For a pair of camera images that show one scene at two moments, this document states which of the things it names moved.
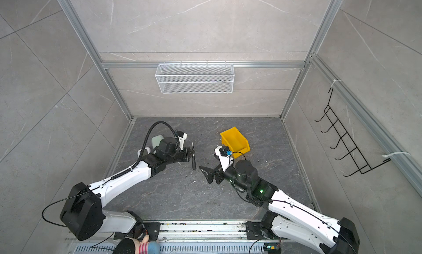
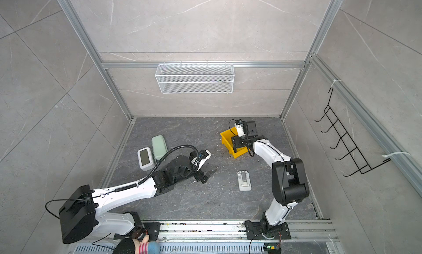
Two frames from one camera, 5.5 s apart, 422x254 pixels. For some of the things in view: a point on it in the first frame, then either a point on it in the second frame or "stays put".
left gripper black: (187, 154) to (208, 175)
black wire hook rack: (338, 129) stays put
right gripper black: (213, 173) to (236, 141)
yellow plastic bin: (236, 142) stays put
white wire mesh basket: (194, 78) stays put
